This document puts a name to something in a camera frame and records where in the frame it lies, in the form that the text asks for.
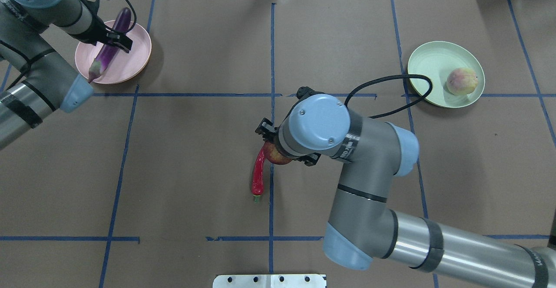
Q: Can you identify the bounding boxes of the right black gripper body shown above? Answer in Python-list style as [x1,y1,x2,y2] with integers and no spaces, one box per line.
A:
[273,132,321,167]

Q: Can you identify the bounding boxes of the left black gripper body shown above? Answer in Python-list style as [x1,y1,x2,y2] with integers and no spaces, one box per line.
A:
[92,19,133,54]

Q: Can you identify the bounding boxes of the red yellow pomegranate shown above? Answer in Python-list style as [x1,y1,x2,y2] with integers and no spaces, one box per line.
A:
[262,141,293,165]

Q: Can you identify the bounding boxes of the purple eggplant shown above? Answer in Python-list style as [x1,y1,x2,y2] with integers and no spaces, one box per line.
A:
[89,7,132,83]

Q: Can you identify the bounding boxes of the red chili pepper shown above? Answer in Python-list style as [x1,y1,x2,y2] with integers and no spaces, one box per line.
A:
[250,142,269,203]

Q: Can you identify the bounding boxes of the pink peach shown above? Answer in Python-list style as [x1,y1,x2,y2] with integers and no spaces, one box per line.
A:
[446,68,479,96]

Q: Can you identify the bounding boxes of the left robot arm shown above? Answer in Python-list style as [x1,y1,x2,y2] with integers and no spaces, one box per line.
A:
[0,0,133,148]

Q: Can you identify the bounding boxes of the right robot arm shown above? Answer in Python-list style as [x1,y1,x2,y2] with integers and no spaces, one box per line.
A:
[255,92,555,288]

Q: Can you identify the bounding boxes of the pink plate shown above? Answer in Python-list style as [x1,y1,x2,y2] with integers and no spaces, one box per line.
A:
[75,23,152,84]

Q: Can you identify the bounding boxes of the green plate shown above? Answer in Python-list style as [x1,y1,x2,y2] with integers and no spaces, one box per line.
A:
[407,41,485,109]

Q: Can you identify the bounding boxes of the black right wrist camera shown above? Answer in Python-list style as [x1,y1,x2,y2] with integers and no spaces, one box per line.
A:
[295,86,325,101]

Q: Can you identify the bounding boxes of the white post base plate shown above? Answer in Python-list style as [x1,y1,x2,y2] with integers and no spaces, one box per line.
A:
[212,274,328,288]

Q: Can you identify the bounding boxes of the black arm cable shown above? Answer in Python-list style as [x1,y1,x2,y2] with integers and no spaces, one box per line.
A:
[344,75,433,119]

